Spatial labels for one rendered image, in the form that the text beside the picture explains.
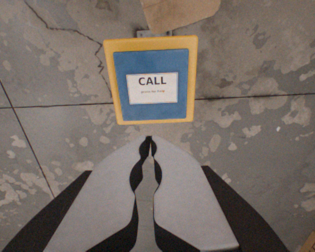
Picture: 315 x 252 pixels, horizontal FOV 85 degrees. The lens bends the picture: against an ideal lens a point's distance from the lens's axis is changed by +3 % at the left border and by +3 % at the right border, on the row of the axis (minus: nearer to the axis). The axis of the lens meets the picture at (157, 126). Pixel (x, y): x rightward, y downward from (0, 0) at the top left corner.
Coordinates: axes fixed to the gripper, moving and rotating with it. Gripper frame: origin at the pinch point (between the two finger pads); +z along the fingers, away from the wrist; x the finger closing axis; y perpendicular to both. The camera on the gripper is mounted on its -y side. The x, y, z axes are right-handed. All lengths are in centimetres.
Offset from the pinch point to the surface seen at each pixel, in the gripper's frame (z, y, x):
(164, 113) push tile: 13.3, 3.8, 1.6
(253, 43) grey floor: 110, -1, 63
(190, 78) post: 15.0, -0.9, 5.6
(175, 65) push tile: 13.3, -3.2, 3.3
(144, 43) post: 15.0, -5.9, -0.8
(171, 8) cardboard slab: 108, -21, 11
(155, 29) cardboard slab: 108, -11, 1
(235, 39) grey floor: 110, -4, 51
